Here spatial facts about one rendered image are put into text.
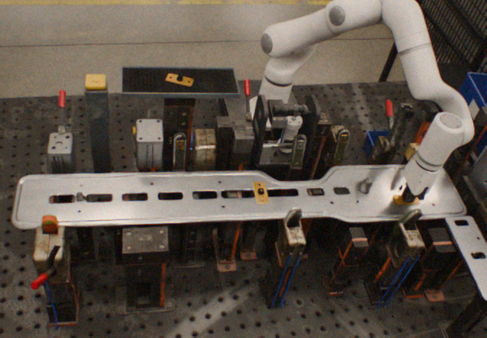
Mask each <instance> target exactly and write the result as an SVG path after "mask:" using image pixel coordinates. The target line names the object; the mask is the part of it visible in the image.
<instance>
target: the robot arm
mask: <svg viewBox="0 0 487 338"><path fill-rule="evenodd" d="M378 24H385V25H387V27H388V28H390V29H391V31H392V33H393V37H394V40H395V44H396V48H397V51H398V55H399V59H400V60H401V63H402V66H403V70H404V74H405V77H406V79H407V85H408V87H409V91H410V93H411V95H412V96H413V97H414V98H416V99H418V100H428V101H432V102H435V103H436V104H438V105H439V106H440V108H441V109H442V110H443V112H440V113H438V114H437V115H436V117H435V119H433V122H432V123H431V125H430V127H429V129H428V132H427V133H426V135H425V137H424V139H423V141H422V143H421V145H420V146H419V149H418V151H417V153H416V154H415V155H413V156H412V157H411V159H410V160H409V162H408V163H407V166H406V167H405V169H404V172H403V173H404V177H405V180H406V183H405V186H406V187H405V188H404V191H403V192H402V193H401V196H402V197H404V196H406V198H405V200H404V202H414V200H415V199H416V198H418V199H419V200H420V201H423V200H424V198H425V195H426V194H427V193H428V192H429V191H430V189H431V188H432V186H433V184H434V183H435V182H436V178H437V175H438V170H440V169H442V167H443V166H444V163H445V162H446V160H447V158H448V156H449V155H450V154H451V152H452V151H453V150H455V149H456V148H458V147H459V146H462V145H463V144H466V143H467V142H469V141H470V140H471V139H472V138H473V135H474V128H473V122H472V118H471V116H470V111H469V108H468V106H467V103H466V101H465V100H464V99H463V96H462V95H461V94H460V93H459V92H458V91H455V90H454V89H453V88H451V87H450V86H447V85H446V84H445V83H444V82H443V81H442V79H441V76H440V73H439V71H438V68H437V65H436V60H435V57H434V54H433V49H432V46H431V42H430V38H429V35H428V29H427V26H426V24H425V19H423V14H422V11H421V9H420V6H419V5H418V3H417V2H416V1H415V0H332V1H330V2H329V3H328V4H327V6H326V8H324V9H322V10H320V11H317V12H315V13H312V14H310V15H307V16H304V17H300V18H296V19H294V20H289V21H285V22H280V23H276V24H273V25H270V26H268V28H266V29H265V31H264V32H263V33H262V36H261V47H262V50H263V52H264V53H265V54H266V55H268V56H269V57H272V58H271V59H270V60H269V61H268V62H267V64H266V67H265V71H264V75H263V79H262V84H261V87H260V91H259V95H265V99H266V101H267V100H268V99H282V101H283V103H288V98H289V96H290V93H291V88H292V85H293V82H294V78H295V75H296V71H297V70H298V69H300V67H301V66H302V65H303V64H304V63H305V62H306V61H307V60H308V59H309V58H310V57H311V55H312V54H313V53H314V51H315V49H317V47H318V45H319V43H321V42H323V41H325V40H328V39H330V38H335V37H337V36H339V35H341V34H342V33H344V32H346V31H350V30H355V29H358V28H364V27H368V26H371V25H378Z"/></svg>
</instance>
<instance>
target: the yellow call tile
mask: <svg viewBox="0 0 487 338"><path fill-rule="evenodd" d="M106 78H107V77H106V75H86V89H106Z"/></svg>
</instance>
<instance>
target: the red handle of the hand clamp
mask: <svg viewBox="0 0 487 338"><path fill-rule="evenodd" d="M385 105H386V117H387V122H388V135H389V133H390V130H391V126H392V124H393V118H392V116H393V113H392V105H391V102H390V100H386V103H385ZM394 146H396V141H394V139H393V141H392V143H391V147H394Z"/></svg>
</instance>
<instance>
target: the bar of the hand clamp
mask: <svg viewBox="0 0 487 338"><path fill-rule="evenodd" d="M412 117H413V111H412V106H411V104H400V105H399V108H398V111H397V113H396V115H395V118H394V121H393V124H392V126H391V130H390V133H389V136H388V142H389V147H388V150H387V151H389V149H390V147H391V143H392V141H393V139H396V140H394V141H396V146H394V147H393V149H394V151H397V150H398V147H399V144H400V141H401V138H402V136H403V133H404V129H405V127H406V124H407V121H408V119H410V118H412Z"/></svg>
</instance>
